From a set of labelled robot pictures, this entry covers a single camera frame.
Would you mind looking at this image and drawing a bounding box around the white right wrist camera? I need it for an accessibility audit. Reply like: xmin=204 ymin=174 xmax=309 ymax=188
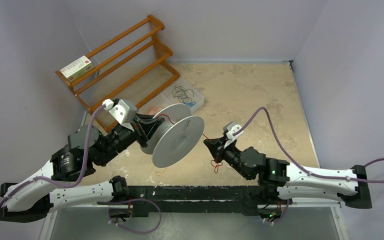
xmin=223 ymin=121 xmax=243 ymax=149

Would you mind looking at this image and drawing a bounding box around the white cardboard box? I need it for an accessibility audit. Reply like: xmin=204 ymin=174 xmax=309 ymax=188
xmin=60 ymin=55 xmax=94 ymax=82

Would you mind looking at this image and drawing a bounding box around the red cable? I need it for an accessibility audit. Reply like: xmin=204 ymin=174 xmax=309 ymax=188
xmin=160 ymin=113 xmax=224 ymax=174
xmin=144 ymin=105 xmax=165 ymax=117

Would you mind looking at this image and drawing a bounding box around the orange wooden rack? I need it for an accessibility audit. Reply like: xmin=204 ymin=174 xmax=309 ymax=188
xmin=55 ymin=14 xmax=180 ymax=116

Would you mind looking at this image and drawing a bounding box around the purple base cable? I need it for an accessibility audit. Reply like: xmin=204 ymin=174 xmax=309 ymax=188
xmin=262 ymin=198 xmax=291 ymax=226
xmin=107 ymin=198 xmax=163 ymax=235

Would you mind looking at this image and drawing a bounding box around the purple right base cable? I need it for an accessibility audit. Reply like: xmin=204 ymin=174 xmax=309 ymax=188
xmin=262 ymin=198 xmax=291 ymax=226

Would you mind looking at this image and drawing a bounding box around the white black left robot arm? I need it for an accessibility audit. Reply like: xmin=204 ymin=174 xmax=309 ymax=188
xmin=0 ymin=114 xmax=166 ymax=223

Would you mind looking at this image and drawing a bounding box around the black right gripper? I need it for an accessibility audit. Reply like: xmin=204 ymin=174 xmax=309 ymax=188
xmin=204 ymin=136 xmax=252 ymax=181

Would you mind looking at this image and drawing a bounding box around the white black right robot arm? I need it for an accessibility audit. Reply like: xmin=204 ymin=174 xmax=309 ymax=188
xmin=203 ymin=138 xmax=373 ymax=209

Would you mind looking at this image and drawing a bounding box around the black cable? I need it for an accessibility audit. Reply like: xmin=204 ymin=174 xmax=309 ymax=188
xmin=170 ymin=86 xmax=196 ymax=104

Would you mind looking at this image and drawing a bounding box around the grey cable spool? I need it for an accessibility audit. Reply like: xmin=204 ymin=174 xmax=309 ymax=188
xmin=140 ymin=103 xmax=205 ymax=168

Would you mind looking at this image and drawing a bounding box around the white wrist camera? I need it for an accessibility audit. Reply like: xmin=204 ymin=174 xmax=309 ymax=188
xmin=102 ymin=98 xmax=138 ymax=131
xmin=223 ymin=121 xmax=243 ymax=149

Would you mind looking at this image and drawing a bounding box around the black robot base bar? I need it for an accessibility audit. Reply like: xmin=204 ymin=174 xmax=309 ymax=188
xmin=97 ymin=175 xmax=294 ymax=218

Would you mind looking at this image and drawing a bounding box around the clear plastic tray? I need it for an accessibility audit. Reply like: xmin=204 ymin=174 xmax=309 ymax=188
xmin=138 ymin=78 xmax=205 ymax=115

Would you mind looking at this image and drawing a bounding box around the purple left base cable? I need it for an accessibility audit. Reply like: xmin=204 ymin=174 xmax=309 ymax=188
xmin=107 ymin=198 xmax=163 ymax=235

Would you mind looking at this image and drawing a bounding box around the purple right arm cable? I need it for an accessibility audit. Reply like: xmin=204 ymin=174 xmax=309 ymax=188
xmin=232 ymin=106 xmax=384 ymax=184

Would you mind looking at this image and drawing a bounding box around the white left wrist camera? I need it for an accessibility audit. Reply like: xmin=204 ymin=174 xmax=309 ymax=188
xmin=102 ymin=98 xmax=138 ymax=131

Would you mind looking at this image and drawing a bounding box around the red cable in tray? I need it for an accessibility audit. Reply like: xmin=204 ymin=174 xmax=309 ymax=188
xmin=144 ymin=105 xmax=165 ymax=117

